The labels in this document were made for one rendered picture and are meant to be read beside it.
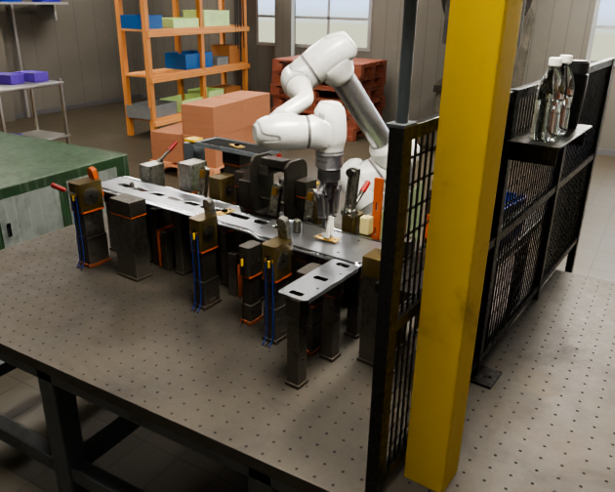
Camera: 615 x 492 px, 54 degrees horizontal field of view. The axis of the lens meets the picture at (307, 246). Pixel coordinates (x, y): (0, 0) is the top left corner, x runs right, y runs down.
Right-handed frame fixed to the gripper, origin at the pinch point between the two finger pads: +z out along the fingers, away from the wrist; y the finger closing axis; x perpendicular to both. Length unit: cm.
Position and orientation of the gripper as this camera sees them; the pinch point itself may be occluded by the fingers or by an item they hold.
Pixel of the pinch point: (327, 226)
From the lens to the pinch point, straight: 202.0
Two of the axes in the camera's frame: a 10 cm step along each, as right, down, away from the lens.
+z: -0.1, 9.3, 3.8
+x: 8.2, 2.2, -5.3
